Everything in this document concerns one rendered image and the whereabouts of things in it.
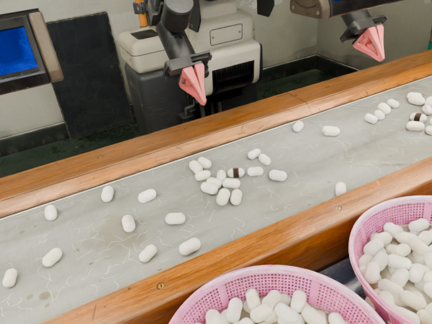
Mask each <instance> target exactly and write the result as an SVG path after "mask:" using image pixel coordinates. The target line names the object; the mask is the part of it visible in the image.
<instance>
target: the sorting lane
mask: <svg viewBox="0 0 432 324"><path fill-rule="evenodd" d="M408 93H420V94H421V95H422V97H423V98H424V99H425V101H426V99H427V98H428V97H430V96H432V76H429V77H426V78H423V79H420V80H417V81H414V82H411V83H408V84H405V85H402V86H399V87H396V88H393V89H390V90H387V91H384V92H381V93H378V94H375V95H372V96H369V97H366V98H363V99H360V100H357V101H354V102H351V103H347V104H345V105H341V106H339V107H335V108H333V109H329V110H327V111H323V112H320V113H318V114H314V115H312V116H308V117H306V118H302V119H300V120H296V121H293V122H291V123H287V124H285V125H281V126H279V127H275V128H273V129H269V130H266V131H264V132H260V133H258V134H254V135H252V136H248V137H246V138H242V139H239V140H237V141H233V142H231V143H227V144H225V145H221V146H219V147H215V148H212V149H210V150H206V151H204V152H200V153H198V154H194V155H192V156H188V157H184V158H182V159H178V160H176V161H173V162H170V163H167V164H164V165H161V166H157V167H155V168H151V169H149V170H146V171H143V172H140V173H137V174H134V175H130V176H128V177H124V178H122V179H119V180H116V181H113V182H110V183H107V184H103V185H101V186H97V187H95V188H92V189H89V190H86V191H83V192H80V193H76V194H74V195H70V196H68V197H65V198H62V199H59V200H56V201H53V202H49V203H47V204H43V205H41V206H38V207H35V208H32V209H29V210H25V211H22V212H19V213H16V214H13V215H10V216H7V217H4V218H2V219H0V324H39V323H42V322H43V321H46V320H49V319H51V318H54V317H55V316H58V315H60V314H63V313H65V312H67V311H70V310H72V309H75V308H77V307H79V306H81V305H84V304H86V303H89V302H91V301H93V300H95V299H98V298H100V297H102V296H105V295H107V294H109V293H112V292H114V291H117V290H118V289H121V288H123V287H126V286H128V285H130V284H133V283H135V282H138V281H140V280H142V279H144V278H147V277H149V276H152V275H154V274H156V273H159V272H161V271H164V270H165V269H168V268H170V267H173V266H175V265H177V264H180V263H182V262H184V261H187V260H189V259H191V258H193V257H196V256H199V255H201V254H203V253H205V252H208V251H210V250H213V249H215V248H217V247H219V246H222V245H224V244H227V243H228V242H231V241H233V240H236V239H239V238H240V237H243V236H245V235H248V234H250V233H252V232H254V231H257V230H259V229H262V228H264V227H266V226H269V225H271V224H274V223H276V222H278V221H280V220H283V219H285V218H288V217H290V216H292V215H294V214H297V213H299V212H302V211H303V210H306V209H308V208H311V207H313V206H315V205H317V204H320V203H323V202H325V201H327V200H329V199H332V198H334V197H337V195H336V193H335V191H336V184H337V183H340V182H342V183H345V185H346V192H349V191H351V190H353V189H355V188H358V187H360V186H363V185H365V184H367V183H369V182H372V181H374V180H376V179H378V178H381V177H383V176H386V175H388V174H390V173H393V172H395V171H398V170H400V169H402V168H404V167H407V166H409V165H412V164H414V163H416V162H418V161H421V160H423V159H426V158H428V157H430V156H432V135H430V134H428V133H426V127H428V126H430V125H431V124H430V119H432V114H431V115H426V114H425V113H424V112H423V110H422V108H423V106H424V105H425V102H424V104H423V105H415V104H412V103H409V102H408V97H407V95H408ZM389 99H394V100H396V101H398V102H399V106H398V108H393V107H390V108H391V111H390V113H389V114H385V117H384V119H383V120H378V119H377V122H376V123H374V124H372V123H370V122H368V121H366V120H365V115H366V114H372V115H373V116H374V112H375V111H376V110H378V105H379V104H380V103H386V104H387V101H388V100H389ZM412 113H421V114H425V115H426V117H427V120H426V121H425V122H424V123H423V124H424V129H423V130H422V131H415V130H408V129H407V128H406V124H407V123H408V122H410V121H412V120H411V119H410V115H411V114H412ZM298 121H301V122H303V128H302V129H301V130H300V131H298V132H295V131H294V130H293V125H294V124H295V123H296V122H298ZM325 126H332V127H337V128H339V130H340V133H339V134H338V135H337V136H326V135H324V134H323V133H322V129H323V128H324V127H325ZM431 126H432V125H431ZM254 149H260V151H261V154H265V155H266V156H268V157H269V158H270V159H271V162H270V164H269V165H264V164H263V163H261V162H260V161H259V160H258V157H256V158H255V159H249V158H248V153H249V152H250V151H252V150H254ZM200 157H204V158H206V159H208V160H210V161H211V167H210V168H209V169H205V168H203V170H208V171H210V173H211V176H210V177H214V178H217V172H218V171H219V170H223V171H225V173H226V178H231V179H238V180H239V181H240V186H239V187H238V188H237V189H239V190H240V191H241V192H242V199H241V202H240V204H238V205H234V204H232V203H231V201H230V199H231V193H232V191H234V190H235V189H233V188H226V189H228V190H229V192H230V197H229V199H228V202H227V204H225V205H224V206H221V205H219V204H218V203H217V201H216V199H217V196H218V194H219V191H220V190H221V189H223V188H225V187H223V185H222V186H221V187H220V188H218V192H217V193H216V194H210V193H206V192H203V191H202V190H201V185H202V184H203V183H204V182H206V181H207V179H205V180H202V181H198V180H196V179H195V173H194V172H193V170H191V169H190V167H189V164H190V162H191V161H193V160H196V161H198V159H199V158H200ZM250 167H261V168H262V169H263V171H264V172H263V174H262V175H254V176H250V175H248V173H247V171H248V168H250ZM231 168H242V169H243V170H244V176H242V177H238V178H232V177H229V175H228V170H229V169H231ZM203 170H202V171H203ZM272 170H279V171H284V172H285V173H286V174H287V179H286V180H285V181H277V180H272V179H271V178H270V177H269V173H270V171H272ZM106 186H111V187H112V188H113V189H114V193H113V197H112V200H111V201H109V202H105V201H103V200H102V198H101V195H102V192H103V189H104V188H105V187H106ZM148 189H153V190H155V191H156V197H155V198H154V199H153V200H151V201H148V202H146V203H141V202H139V201H138V195H139V194H140V193H141V192H144V191H146V190H148ZM48 205H54V206H55V207H56V209H57V217H56V219H55V220H47V219H46V218H45V208H46V207H47V206H48ZM169 213H183V214H184V216H185V221H184V222H183V223H182V224H168V223H167V222H166V220H165V218H166V216H167V215H168V214H169ZM125 215H131V216H132V217H133V219H134V222H135V229H134V230H133V231H132V232H126V231H125V230H124V228H123V224H122V219H123V217H124V216H125ZM191 238H197V239H199V240H200V242H201V246H200V248H199V249H198V250H197V251H194V252H193V253H190V254H189V255H182V254H181V253H180V252H179V246H180V245H181V244H182V243H183V242H186V241H187V240H190V239H191ZM151 244H152V245H155V246H156V248H157V252H156V254H155V255H154V256H153V257H152V258H151V259H150V260H149V261H148V262H142V261H141V260H140V258H139V255H140V253H141V252H142V251H143V250H144V249H145V248H146V247H147V246H148V245H151ZM53 248H59V249H61V251H62V256H61V258H60V259H59V260H58V261H57V262H56V263H54V264H53V265H52V266H50V267H46V266H44V265H43V263H42V259H43V258H44V256H45V255H47V254H48V253H49V252H50V251H51V250H52V249H53ZM9 269H15V270H16V271H17V273H18V275H17V279H16V282H15V285H14V286H12V287H5V286H4V285H3V278H4V276H5V273H6V271H7V270H9Z"/></svg>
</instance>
